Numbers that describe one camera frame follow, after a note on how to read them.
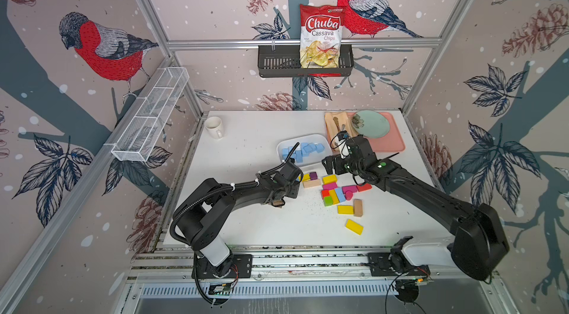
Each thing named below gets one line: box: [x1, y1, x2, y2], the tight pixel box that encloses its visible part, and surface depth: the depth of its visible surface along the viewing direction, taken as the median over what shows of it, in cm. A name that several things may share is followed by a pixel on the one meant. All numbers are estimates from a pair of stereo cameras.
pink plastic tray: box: [325, 111, 406, 152], surface depth 109 cm
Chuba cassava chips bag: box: [299, 3, 346, 69], surface depth 87 cm
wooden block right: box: [353, 198, 364, 217], surface depth 87 cm
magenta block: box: [322, 182, 338, 190], surface depth 94 cm
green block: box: [323, 196, 334, 207], surface depth 90 cm
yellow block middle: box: [337, 205, 354, 215], surface depth 89 cm
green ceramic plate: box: [351, 109, 391, 139], surface depth 117 cm
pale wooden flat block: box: [302, 178, 322, 189], surface depth 95 cm
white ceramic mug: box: [204, 116, 224, 140], surface depth 107 cm
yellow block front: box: [344, 218, 364, 236], surface depth 84 cm
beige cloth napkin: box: [324, 111, 359, 149], surface depth 117 cm
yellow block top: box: [322, 174, 338, 186], surface depth 97 cm
